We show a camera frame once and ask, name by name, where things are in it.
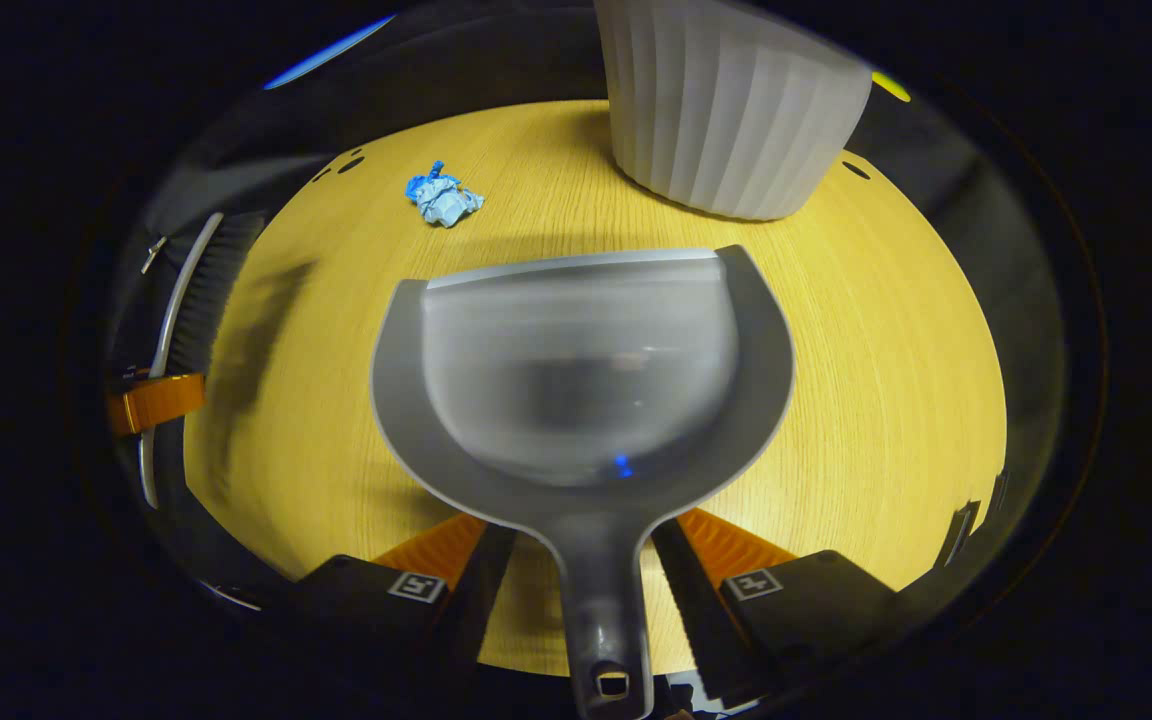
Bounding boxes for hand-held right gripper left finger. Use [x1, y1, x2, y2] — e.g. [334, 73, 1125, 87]
[291, 515, 519, 693]

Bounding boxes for grey dustpan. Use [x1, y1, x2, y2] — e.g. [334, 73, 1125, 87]
[369, 245, 796, 720]

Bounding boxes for white ribbed garbage bin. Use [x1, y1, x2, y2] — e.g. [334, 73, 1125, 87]
[593, 0, 875, 222]

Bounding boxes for light blue paper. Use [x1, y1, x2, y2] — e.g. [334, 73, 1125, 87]
[418, 176, 486, 230]

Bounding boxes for small grey broom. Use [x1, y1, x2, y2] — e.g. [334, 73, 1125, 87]
[139, 210, 268, 511]

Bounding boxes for bright blue paper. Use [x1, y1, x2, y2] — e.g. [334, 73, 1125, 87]
[405, 160, 449, 199]

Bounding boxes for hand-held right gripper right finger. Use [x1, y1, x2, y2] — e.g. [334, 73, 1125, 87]
[651, 508, 902, 703]

